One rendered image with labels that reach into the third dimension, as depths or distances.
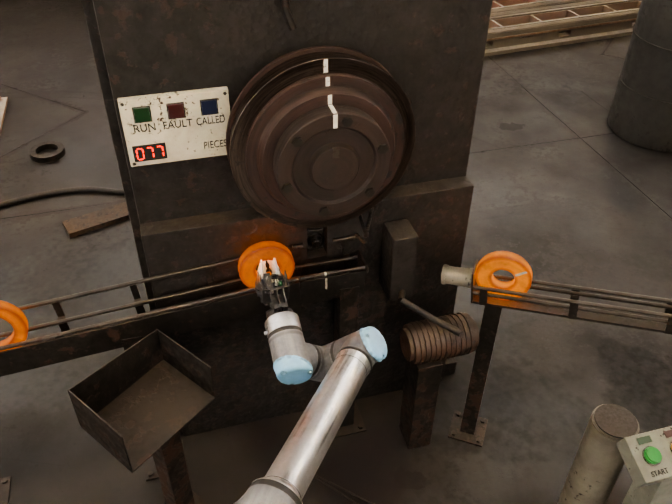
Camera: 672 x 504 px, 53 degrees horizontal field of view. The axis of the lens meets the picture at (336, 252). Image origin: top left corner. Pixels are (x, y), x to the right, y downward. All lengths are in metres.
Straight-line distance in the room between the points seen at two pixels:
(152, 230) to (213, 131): 0.32
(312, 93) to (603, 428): 1.12
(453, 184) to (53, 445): 1.59
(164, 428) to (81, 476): 0.77
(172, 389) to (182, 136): 0.64
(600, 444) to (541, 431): 0.62
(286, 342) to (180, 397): 0.31
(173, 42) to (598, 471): 1.54
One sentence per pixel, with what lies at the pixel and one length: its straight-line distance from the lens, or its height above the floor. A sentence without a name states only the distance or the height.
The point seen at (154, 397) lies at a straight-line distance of 1.81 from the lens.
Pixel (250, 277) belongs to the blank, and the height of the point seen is 0.73.
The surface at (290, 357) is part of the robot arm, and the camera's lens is 1.67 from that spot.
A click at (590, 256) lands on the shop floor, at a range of 3.34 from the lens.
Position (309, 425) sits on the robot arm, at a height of 0.79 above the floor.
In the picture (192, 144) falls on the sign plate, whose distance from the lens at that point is 1.76.
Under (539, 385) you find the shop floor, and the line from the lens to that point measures 2.68.
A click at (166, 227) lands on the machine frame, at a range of 1.87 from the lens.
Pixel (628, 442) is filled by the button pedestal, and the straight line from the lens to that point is 1.80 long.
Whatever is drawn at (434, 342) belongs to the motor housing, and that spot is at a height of 0.51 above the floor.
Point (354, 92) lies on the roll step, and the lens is 1.60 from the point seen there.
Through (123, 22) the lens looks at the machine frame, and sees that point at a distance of 1.65.
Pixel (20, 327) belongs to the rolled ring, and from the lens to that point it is 1.96.
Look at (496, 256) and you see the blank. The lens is 1.93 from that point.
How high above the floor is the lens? 1.96
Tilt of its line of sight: 39 degrees down
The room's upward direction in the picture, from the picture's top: 1 degrees clockwise
